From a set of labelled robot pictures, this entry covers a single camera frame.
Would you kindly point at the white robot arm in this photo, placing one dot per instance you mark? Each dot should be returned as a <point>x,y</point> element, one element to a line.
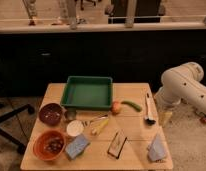
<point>182,82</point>

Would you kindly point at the purple bowl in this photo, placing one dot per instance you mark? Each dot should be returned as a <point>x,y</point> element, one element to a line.
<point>50,114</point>

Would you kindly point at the orange bowl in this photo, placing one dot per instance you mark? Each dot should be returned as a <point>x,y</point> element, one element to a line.
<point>49,145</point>

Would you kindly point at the green plastic tray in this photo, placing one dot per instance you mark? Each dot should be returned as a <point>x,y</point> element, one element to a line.
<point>88,93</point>

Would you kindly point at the orange fruit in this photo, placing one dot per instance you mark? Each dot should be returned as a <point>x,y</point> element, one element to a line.
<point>116,107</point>

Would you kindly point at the small metal cup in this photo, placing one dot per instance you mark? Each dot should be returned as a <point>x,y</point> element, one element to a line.
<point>70,114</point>

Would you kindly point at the white cup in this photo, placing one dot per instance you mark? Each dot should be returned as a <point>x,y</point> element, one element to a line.
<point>74,128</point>

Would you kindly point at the black framed brush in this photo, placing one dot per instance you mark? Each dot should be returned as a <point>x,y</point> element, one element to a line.
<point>116,145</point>

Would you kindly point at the blue sponge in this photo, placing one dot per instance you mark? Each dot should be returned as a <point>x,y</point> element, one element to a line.
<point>77,146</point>

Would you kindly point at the light blue folded cloth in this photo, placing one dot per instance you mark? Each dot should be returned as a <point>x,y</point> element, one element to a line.
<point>156,149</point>

